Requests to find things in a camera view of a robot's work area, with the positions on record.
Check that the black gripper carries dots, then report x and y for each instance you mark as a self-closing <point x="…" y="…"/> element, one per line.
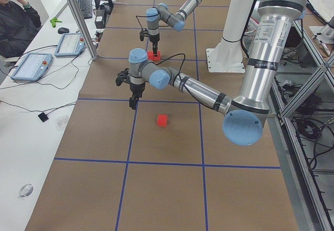
<point x="136" y="88"/>
<point x="154" y="40"/>

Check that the red block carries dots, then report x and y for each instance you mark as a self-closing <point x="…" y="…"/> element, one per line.
<point x="154" y="57"/>
<point x="162" y="120"/>

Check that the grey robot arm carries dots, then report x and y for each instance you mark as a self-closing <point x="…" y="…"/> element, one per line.
<point x="161" y="13"/>
<point x="252" y="43"/>

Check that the black keyboard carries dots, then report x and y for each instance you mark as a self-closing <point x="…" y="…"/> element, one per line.
<point x="85" y="7"/>

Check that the far blue teach pendant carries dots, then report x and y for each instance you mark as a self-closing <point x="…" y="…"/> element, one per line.
<point x="70" y="44"/>

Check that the blue teach pendant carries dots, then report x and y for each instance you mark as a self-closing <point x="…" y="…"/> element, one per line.
<point x="70" y="44"/>
<point x="32" y="67"/>

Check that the small black square device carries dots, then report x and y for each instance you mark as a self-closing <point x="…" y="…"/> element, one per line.
<point x="43" y="117"/>

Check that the black computer mouse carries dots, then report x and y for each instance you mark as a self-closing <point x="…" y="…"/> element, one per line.
<point x="63" y="30"/>

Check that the green plastic tool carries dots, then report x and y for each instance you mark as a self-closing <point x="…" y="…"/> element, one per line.
<point x="54" y="21"/>

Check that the near blue teach pendant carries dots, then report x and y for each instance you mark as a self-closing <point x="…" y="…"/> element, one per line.
<point x="32" y="67"/>

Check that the seated person black jacket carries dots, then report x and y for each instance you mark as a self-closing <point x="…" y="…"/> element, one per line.
<point x="20" y="23"/>

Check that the clear tape roll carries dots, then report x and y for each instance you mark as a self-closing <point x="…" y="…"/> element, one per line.
<point x="25" y="191"/>

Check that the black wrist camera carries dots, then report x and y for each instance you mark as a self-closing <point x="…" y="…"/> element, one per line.
<point x="143" y="34"/>
<point x="123" y="77"/>

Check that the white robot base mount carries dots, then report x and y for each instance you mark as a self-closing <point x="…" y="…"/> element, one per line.
<point x="227" y="56"/>

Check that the aluminium frame post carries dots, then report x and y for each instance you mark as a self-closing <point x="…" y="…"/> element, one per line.
<point x="79" y="19"/>

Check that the aluminium frame rack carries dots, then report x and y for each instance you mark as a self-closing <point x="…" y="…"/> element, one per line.
<point x="302" y="97"/>

